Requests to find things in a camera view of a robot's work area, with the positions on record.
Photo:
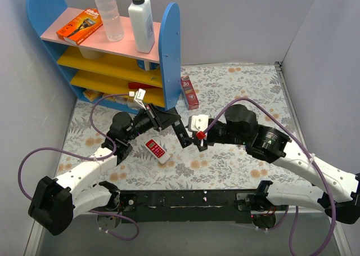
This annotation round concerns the white packets bottom shelf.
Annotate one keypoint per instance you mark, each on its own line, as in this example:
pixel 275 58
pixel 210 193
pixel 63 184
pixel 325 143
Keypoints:
pixel 124 101

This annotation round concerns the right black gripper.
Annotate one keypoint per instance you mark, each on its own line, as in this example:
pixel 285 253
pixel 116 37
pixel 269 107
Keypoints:
pixel 201 143

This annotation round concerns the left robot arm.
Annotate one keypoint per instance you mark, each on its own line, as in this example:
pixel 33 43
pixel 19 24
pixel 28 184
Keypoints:
pixel 58 200

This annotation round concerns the yellow packet bottom shelf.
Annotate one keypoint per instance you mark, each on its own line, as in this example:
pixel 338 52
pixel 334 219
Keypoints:
pixel 91 95

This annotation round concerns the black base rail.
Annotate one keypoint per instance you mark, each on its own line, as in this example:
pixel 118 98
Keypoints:
pixel 192 205

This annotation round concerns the orange razor box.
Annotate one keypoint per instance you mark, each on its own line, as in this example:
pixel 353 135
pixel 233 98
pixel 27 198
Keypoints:
pixel 81 27

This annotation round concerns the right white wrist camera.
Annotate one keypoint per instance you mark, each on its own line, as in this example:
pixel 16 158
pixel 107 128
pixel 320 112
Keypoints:
pixel 198 124

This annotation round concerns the blue wooden shelf unit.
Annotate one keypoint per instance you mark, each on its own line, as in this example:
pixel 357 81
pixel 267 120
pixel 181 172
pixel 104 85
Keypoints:
pixel 122 68

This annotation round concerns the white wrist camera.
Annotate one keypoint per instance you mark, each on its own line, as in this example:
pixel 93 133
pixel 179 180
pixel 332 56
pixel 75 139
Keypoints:
pixel 198 124
pixel 135 100

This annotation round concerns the red and white remote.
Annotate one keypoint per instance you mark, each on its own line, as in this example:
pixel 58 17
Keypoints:
pixel 157 151

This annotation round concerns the black battery cover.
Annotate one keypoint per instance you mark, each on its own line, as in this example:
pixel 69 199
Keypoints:
pixel 202 146

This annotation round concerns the clear plastic water bottle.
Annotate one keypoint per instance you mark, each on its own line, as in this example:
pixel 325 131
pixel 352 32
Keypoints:
pixel 108 10

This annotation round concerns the white bottle black cap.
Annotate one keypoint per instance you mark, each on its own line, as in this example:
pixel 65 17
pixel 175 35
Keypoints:
pixel 140 15

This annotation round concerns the red toothpaste box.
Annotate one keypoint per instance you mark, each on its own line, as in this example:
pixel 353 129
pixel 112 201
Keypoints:
pixel 189 93

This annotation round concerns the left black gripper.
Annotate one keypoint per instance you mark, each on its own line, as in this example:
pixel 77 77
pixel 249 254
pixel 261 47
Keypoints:
pixel 154 117

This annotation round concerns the black remote control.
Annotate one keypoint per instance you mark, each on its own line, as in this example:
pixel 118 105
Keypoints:
pixel 181 134

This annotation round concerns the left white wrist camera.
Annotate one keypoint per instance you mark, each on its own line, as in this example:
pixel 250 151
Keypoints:
pixel 135 100

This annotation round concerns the beige cup under shelf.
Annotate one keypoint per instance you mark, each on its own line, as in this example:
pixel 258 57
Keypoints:
pixel 91 54

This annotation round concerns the floral table mat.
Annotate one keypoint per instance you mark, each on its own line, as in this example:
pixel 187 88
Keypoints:
pixel 220 166

